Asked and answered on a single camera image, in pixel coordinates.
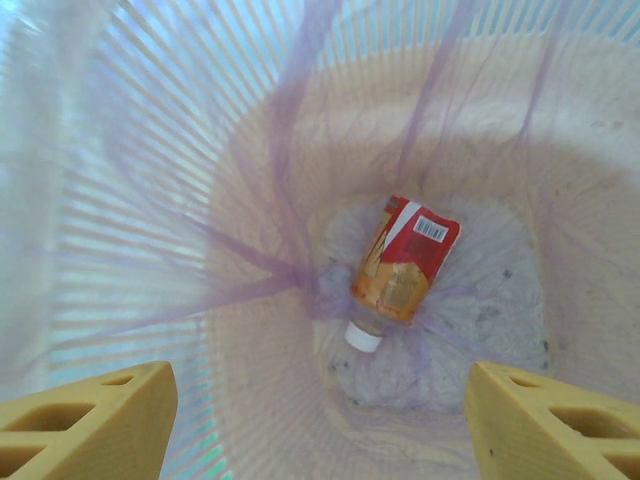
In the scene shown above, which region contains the pink slatted plastic bin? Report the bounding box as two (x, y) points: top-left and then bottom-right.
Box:
(0, 0), (640, 480)

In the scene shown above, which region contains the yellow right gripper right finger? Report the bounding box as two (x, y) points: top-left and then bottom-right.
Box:
(463, 360), (640, 480)

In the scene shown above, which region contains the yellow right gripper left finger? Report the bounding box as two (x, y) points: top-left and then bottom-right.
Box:
(0, 361), (179, 480)

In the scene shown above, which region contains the pink waste basket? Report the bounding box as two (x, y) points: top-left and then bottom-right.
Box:
(0, 0), (640, 480)

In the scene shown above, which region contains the red label plastic bottle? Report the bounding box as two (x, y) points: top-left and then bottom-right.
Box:
(344, 194), (462, 354)

